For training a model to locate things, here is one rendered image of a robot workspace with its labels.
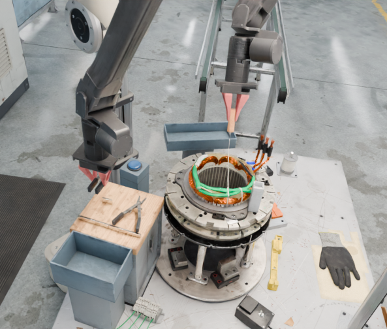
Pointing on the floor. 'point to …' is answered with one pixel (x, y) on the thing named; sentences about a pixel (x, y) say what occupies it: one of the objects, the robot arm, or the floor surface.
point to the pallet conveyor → (279, 87)
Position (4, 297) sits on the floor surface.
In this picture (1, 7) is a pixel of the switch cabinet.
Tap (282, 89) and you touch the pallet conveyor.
